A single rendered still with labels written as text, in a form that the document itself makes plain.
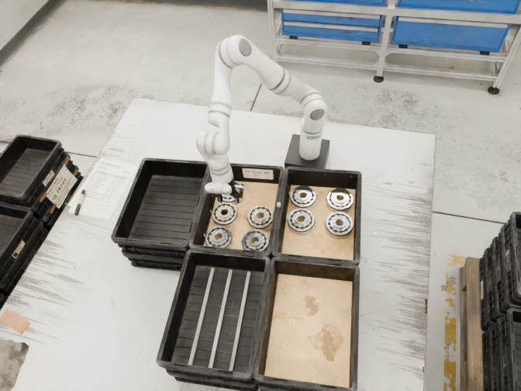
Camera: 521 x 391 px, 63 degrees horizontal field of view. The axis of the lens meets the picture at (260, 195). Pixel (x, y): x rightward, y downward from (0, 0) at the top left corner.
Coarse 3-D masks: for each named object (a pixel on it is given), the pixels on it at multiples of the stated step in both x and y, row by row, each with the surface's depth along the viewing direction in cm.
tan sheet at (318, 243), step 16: (320, 192) 171; (352, 192) 169; (288, 208) 168; (320, 208) 166; (352, 208) 165; (320, 224) 162; (336, 224) 161; (288, 240) 159; (304, 240) 159; (320, 240) 158; (336, 240) 157; (352, 240) 157; (320, 256) 154; (336, 256) 154; (352, 256) 153
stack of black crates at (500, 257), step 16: (512, 224) 181; (496, 240) 199; (512, 240) 177; (496, 256) 196; (512, 256) 175; (480, 272) 215; (496, 272) 191; (512, 272) 173; (480, 288) 210; (496, 288) 187; (512, 288) 171; (480, 304) 206; (496, 304) 184; (512, 304) 172; (480, 320) 201; (496, 320) 188
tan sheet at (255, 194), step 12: (252, 192) 174; (264, 192) 173; (276, 192) 173; (216, 204) 172; (240, 204) 171; (252, 204) 170; (264, 204) 170; (240, 216) 167; (228, 228) 165; (240, 228) 164
